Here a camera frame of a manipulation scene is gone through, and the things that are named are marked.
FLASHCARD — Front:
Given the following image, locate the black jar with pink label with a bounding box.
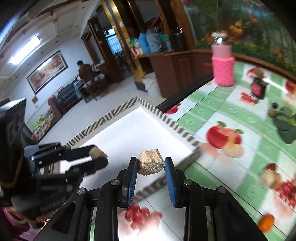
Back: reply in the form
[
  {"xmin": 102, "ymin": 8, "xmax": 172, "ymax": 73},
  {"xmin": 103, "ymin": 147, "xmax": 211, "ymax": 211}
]
[{"xmin": 250, "ymin": 77, "xmax": 268, "ymax": 99}]

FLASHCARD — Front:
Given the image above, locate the framed landscape painting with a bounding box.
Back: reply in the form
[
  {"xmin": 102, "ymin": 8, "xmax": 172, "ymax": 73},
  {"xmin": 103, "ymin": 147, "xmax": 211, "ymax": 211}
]
[{"xmin": 27, "ymin": 50, "xmax": 68, "ymax": 94}]

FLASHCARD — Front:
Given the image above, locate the small orange fruit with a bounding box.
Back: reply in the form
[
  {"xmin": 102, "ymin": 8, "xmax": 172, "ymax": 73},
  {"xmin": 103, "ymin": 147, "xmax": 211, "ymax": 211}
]
[{"xmin": 257, "ymin": 214, "xmax": 274, "ymax": 233}]

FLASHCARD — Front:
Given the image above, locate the green leafy vegetable pile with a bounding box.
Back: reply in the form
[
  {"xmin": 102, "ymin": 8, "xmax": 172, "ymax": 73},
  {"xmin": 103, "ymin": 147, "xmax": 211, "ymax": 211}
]
[{"xmin": 270, "ymin": 102, "xmax": 295, "ymax": 144}]

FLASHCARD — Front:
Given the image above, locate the white tray with striped rim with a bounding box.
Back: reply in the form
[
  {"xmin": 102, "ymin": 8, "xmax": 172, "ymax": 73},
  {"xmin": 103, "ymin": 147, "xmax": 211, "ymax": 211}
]
[{"xmin": 66, "ymin": 97, "xmax": 200, "ymax": 190}]

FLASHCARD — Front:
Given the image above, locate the left hand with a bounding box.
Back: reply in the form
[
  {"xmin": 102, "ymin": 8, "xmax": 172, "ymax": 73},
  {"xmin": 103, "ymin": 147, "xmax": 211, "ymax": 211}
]
[{"xmin": 1, "ymin": 207, "xmax": 41, "ymax": 240}]

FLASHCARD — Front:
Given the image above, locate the brown kiwi fruit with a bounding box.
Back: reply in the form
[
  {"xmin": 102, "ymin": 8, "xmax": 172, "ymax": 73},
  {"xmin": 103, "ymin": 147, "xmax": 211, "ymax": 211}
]
[{"xmin": 268, "ymin": 109, "xmax": 276, "ymax": 118}]

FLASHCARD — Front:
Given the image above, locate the blue plastic jug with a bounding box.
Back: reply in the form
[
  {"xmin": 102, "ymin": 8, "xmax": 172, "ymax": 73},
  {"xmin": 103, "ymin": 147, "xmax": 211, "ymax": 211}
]
[{"xmin": 138, "ymin": 33, "xmax": 151, "ymax": 55}]

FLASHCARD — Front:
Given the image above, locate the fruit-print green checkered tablecloth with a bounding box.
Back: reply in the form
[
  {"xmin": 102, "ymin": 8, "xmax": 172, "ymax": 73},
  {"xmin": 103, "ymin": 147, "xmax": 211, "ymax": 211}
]
[{"xmin": 90, "ymin": 60, "xmax": 296, "ymax": 241}]

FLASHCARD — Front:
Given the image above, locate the pink knitted-sleeve bottle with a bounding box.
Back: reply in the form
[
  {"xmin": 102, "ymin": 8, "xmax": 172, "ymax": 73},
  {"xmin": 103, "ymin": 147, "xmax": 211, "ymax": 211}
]
[{"xmin": 211, "ymin": 32, "xmax": 235, "ymax": 87}]

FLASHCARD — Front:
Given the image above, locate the ceiling fluorescent light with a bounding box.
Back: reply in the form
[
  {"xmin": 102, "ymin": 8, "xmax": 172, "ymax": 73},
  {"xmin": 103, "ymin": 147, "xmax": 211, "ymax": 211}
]
[{"xmin": 9, "ymin": 35, "xmax": 41, "ymax": 65}]

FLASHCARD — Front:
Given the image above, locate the person in brown jacket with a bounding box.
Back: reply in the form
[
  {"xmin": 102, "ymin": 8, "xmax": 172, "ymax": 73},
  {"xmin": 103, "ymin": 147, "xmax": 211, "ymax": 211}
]
[{"xmin": 77, "ymin": 60, "xmax": 96, "ymax": 84}]

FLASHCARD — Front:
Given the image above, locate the wooden cabinet counter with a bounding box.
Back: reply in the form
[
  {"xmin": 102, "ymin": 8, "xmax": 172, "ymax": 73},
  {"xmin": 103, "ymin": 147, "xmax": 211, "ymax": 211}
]
[{"xmin": 136, "ymin": 50, "xmax": 213, "ymax": 98}]

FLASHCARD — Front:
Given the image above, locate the small brown fruit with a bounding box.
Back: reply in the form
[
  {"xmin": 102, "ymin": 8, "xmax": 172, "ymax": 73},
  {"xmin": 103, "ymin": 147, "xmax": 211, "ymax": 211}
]
[{"xmin": 89, "ymin": 146, "xmax": 107, "ymax": 160}]

